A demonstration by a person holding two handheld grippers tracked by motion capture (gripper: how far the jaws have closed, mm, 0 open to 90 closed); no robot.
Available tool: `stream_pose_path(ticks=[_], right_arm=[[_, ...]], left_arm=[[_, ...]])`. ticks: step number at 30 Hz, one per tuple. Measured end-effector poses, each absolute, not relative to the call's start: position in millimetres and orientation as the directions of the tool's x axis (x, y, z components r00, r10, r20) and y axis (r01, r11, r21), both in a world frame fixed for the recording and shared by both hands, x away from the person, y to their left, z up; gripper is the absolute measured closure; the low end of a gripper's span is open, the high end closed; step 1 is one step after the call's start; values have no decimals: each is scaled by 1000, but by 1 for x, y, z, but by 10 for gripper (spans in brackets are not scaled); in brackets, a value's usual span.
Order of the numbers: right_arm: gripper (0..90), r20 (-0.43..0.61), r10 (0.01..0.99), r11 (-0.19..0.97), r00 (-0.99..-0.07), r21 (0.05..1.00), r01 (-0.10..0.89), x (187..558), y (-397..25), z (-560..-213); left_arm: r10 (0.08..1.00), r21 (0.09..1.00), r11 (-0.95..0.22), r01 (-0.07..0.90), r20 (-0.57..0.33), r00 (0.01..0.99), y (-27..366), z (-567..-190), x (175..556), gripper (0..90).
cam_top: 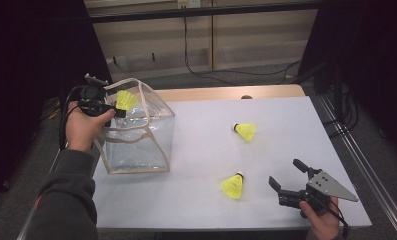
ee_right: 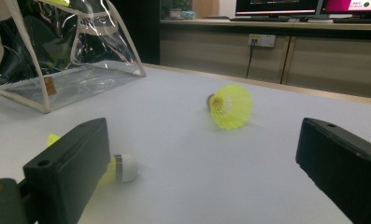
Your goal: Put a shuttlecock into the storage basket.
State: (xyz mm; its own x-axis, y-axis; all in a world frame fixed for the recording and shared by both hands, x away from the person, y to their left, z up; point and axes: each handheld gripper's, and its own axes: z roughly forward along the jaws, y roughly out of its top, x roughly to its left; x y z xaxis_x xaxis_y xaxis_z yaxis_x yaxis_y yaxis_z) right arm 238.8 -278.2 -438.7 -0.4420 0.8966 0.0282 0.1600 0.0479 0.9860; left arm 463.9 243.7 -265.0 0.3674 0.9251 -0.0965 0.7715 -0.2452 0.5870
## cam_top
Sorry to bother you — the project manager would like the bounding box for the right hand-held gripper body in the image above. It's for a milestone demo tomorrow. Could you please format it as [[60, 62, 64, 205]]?
[[278, 168, 360, 213]]

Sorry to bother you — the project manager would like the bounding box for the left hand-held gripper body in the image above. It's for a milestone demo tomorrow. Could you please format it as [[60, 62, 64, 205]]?
[[77, 73, 118, 118]]

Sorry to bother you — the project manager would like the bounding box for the yellow shuttlecock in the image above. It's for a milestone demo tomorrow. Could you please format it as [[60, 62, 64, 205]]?
[[232, 122, 257, 143], [115, 89, 140, 112], [220, 171, 245, 201]]

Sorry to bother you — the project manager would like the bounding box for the clear plastic bag beige trim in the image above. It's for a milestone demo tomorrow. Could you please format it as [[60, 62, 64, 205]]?
[[93, 77, 176, 175]]

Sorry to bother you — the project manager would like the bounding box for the person's right hand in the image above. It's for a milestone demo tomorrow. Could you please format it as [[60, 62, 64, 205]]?
[[298, 196, 342, 240]]

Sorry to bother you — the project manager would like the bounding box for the person's left hand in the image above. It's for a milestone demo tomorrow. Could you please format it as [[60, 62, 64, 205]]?
[[65, 101, 116, 154]]

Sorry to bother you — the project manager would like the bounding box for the black curtain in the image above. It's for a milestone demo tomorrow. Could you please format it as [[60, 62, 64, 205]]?
[[299, 0, 397, 154], [0, 0, 114, 201]]

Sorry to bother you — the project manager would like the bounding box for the white table mat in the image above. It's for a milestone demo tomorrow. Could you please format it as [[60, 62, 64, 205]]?
[[91, 95, 373, 231]]

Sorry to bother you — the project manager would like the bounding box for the beige wooden counter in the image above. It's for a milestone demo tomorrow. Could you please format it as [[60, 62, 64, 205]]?
[[84, 0, 320, 83]]

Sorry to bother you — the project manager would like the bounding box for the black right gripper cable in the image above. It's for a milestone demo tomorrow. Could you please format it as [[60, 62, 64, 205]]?
[[307, 193, 351, 240]]

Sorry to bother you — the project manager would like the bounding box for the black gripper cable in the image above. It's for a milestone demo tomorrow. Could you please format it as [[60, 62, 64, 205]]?
[[307, 193, 351, 240], [58, 85, 85, 151]]

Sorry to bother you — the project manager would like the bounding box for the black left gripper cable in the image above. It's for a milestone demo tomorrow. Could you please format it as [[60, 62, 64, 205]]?
[[58, 85, 85, 151]]

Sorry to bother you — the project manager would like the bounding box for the aluminium floor rail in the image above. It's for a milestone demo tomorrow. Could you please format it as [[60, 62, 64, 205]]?
[[16, 148, 62, 240], [319, 94, 397, 240]]

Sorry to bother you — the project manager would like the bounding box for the black floor cable bundle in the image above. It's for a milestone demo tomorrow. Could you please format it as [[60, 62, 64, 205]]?
[[322, 83, 360, 139]]

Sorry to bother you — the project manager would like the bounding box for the black socket cable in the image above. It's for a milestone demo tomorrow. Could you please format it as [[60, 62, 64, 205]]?
[[183, 8, 302, 87]]

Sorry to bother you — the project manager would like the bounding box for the white wall socket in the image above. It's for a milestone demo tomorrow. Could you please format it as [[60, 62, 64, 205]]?
[[177, 0, 202, 9]]

